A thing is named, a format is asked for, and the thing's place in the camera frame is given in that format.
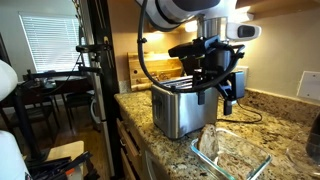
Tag wooden counter drawers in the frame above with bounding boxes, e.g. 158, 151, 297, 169
114, 115, 158, 180

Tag black tool pile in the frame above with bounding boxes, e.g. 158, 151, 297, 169
25, 151, 101, 180

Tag white blank wall plate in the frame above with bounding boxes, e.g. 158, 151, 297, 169
296, 70, 320, 102

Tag stainless steel two-slot toaster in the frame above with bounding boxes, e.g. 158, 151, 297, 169
150, 74, 220, 140

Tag light wooden stool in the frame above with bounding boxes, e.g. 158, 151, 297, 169
45, 140, 86, 180

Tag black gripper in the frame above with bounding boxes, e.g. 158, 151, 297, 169
179, 49, 246, 116

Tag wooden cutting board stack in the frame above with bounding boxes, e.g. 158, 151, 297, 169
126, 51, 185, 93

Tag black stand leg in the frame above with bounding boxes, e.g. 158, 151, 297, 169
11, 83, 45, 162

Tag black stereo camera bar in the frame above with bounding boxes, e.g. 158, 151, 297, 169
75, 43, 113, 54

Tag clear glass rectangular dish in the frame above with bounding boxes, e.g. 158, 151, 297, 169
190, 127, 273, 180

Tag dark dining chair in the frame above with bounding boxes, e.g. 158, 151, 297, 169
24, 95, 62, 142
62, 90, 98, 132

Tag wooden upper cabinet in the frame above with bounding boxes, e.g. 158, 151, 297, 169
233, 0, 320, 22

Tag dark dining table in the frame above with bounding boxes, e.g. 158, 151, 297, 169
0, 74, 95, 108

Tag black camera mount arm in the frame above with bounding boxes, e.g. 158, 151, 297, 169
26, 52, 103, 81

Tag black toaster power cord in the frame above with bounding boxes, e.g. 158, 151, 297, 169
216, 99, 264, 124

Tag black bottle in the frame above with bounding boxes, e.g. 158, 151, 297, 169
305, 111, 320, 165

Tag white rounded housing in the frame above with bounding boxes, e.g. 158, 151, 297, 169
0, 129, 33, 180
0, 59, 19, 103

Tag black vertical post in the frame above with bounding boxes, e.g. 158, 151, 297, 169
79, 0, 125, 178

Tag white window blinds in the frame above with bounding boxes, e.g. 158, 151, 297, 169
18, 12, 91, 74

